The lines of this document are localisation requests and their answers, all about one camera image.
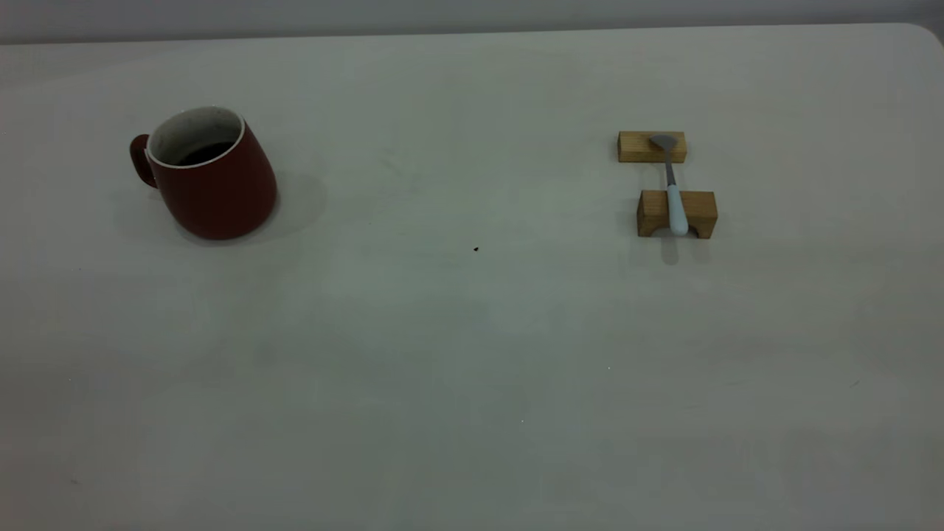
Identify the flat rectangular wooden block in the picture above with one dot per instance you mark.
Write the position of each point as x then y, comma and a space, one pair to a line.
634, 147

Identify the red ceramic coffee cup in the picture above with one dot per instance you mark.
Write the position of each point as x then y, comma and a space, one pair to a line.
221, 195

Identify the arched wooden block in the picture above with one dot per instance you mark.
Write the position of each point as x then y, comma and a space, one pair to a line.
700, 210

